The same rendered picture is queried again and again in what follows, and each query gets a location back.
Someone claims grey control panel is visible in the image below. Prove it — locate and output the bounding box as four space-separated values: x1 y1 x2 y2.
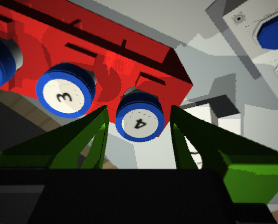
205 0 278 98

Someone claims grey flat mat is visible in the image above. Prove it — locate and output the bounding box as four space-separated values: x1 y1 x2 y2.
68 0 278 169

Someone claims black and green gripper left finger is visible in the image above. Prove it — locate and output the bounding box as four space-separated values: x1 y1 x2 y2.
0 105 109 169

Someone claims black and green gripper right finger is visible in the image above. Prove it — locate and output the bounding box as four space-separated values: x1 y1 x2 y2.
170 105 278 206

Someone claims blue screw cap with number 3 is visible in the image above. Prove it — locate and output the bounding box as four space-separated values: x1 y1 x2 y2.
35 63 96 118

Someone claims red tube rack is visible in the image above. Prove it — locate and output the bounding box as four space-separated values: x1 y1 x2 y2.
0 0 193 130

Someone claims grey cylinder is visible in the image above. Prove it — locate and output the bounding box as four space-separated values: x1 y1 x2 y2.
0 37 23 70
122 86 158 100
84 69 97 85

